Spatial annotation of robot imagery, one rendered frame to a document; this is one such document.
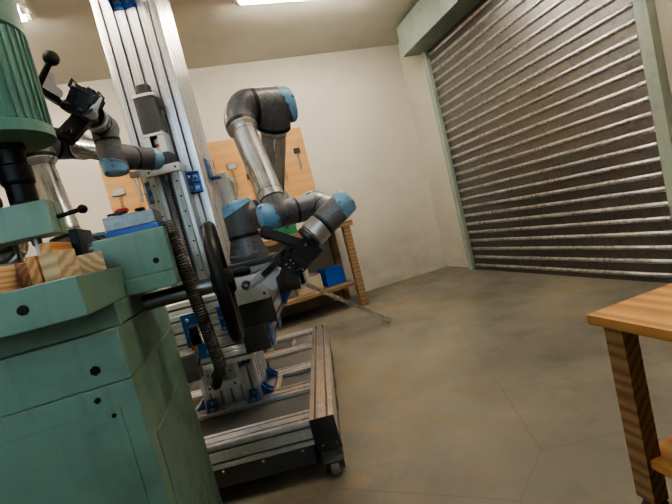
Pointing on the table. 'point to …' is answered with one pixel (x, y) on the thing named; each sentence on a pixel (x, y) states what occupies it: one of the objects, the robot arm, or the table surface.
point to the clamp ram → (81, 241)
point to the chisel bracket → (30, 223)
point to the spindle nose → (17, 174)
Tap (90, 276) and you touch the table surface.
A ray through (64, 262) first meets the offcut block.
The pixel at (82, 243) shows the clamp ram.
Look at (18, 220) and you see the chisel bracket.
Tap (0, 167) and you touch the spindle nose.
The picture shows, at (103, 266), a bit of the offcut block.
